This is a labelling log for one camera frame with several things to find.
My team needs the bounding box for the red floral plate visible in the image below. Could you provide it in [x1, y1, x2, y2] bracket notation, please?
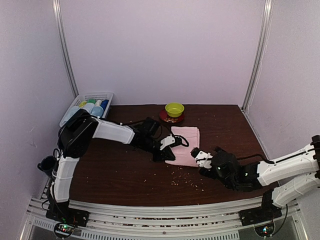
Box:
[159, 109, 185, 124]

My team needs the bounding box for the green plastic bowl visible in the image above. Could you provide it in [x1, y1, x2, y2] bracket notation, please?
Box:
[165, 102, 185, 118]

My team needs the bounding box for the pink towel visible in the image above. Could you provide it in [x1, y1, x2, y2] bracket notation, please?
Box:
[165, 126, 200, 168]

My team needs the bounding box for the blue polka dot towel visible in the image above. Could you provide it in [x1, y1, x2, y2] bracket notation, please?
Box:
[91, 105, 104, 118]

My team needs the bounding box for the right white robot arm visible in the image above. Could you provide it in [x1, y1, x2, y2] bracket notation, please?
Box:
[191, 135, 320, 226]

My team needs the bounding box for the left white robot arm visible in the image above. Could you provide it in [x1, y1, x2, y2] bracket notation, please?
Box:
[46, 109, 180, 225]

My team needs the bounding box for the dark blue rolled towel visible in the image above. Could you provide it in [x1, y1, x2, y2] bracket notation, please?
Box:
[100, 99, 109, 110]

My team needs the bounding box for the white rolled towel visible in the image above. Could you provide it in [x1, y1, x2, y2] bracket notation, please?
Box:
[95, 99, 102, 107]

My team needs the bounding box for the light blue rolled towel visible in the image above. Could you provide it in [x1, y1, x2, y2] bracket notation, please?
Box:
[59, 103, 95, 127]

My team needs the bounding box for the green rolled towel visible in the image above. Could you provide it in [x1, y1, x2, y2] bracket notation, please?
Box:
[87, 98, 97, 104]

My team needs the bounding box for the yellow rolled towel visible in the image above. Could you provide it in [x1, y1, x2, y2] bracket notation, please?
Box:
[78, 100, 87, 108]

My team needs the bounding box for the white plastic basket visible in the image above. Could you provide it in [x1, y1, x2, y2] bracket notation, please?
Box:
[59, 92, 114, 127]

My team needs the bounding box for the dark blue mug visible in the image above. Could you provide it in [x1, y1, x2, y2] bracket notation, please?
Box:
[37, 155, 59, 179]

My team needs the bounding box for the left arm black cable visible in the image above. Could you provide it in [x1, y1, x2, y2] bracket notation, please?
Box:
[124, 118, 190, 148]

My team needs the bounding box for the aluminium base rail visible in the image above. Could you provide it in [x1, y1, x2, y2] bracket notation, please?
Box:
[18, 194, 311, 240]

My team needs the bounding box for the right aluminium frame post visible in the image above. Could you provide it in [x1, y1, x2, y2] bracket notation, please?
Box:
[242, 0, 274, 114]

